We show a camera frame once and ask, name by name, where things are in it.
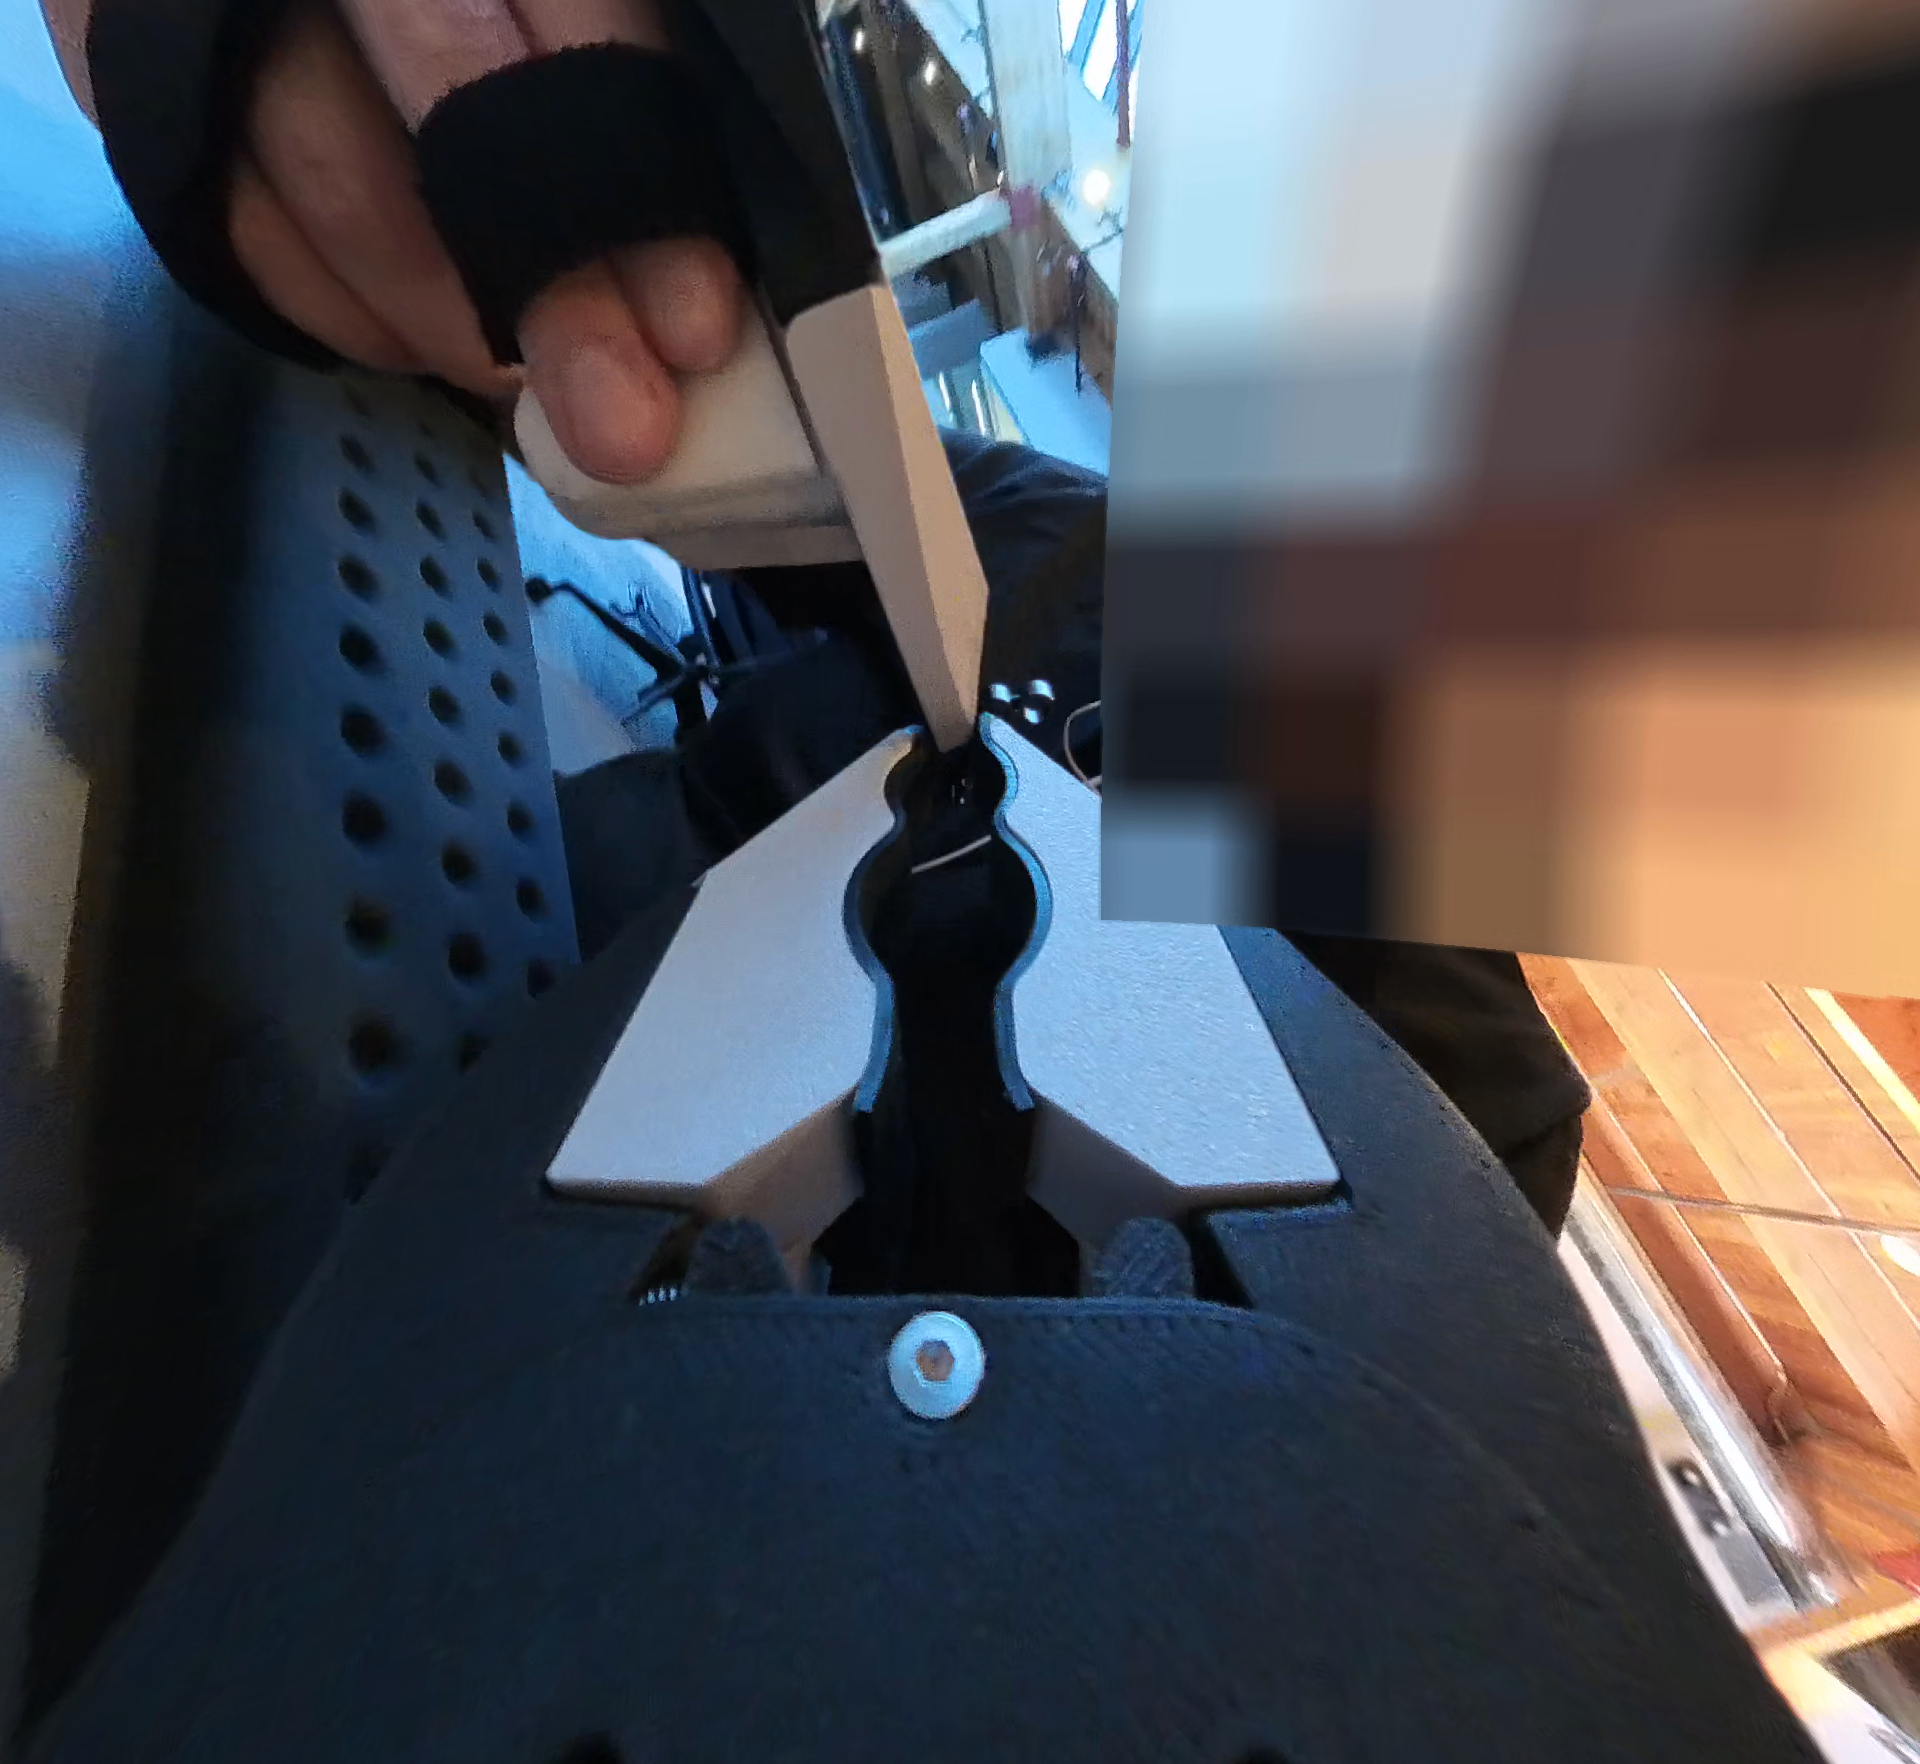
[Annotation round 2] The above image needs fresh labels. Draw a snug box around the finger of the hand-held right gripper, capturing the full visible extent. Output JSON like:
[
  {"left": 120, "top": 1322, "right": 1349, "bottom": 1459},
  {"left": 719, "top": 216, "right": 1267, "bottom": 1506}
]
[{"left": 785, "top": 283, "right": 996, "bottom": 753}]

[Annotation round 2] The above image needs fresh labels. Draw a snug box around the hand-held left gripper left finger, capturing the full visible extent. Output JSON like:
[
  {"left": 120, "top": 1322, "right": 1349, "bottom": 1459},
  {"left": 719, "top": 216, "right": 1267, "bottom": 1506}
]
[{"left": 545, "top": 726, "right": 921, "bottom": 1277}]

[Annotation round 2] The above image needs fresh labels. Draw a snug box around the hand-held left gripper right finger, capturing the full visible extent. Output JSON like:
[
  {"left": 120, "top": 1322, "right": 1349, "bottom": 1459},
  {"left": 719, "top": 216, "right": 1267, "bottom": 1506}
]
[{"left": 977, "top": 713, "right": 1341, "bottom": 1257}]

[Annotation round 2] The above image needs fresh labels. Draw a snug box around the person's black clothing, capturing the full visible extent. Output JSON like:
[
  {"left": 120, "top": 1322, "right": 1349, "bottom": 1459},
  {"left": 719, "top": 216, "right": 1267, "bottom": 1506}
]
[{"left": 556, "top": 428, "right": 1590, "bottom": 1233}]

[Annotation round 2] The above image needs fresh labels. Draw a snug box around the dark perforated chair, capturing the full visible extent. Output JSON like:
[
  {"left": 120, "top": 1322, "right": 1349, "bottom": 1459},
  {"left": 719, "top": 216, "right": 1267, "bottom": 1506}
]
[{"left": 44, "top": 295, "right": 586, "bottom": 1347}]

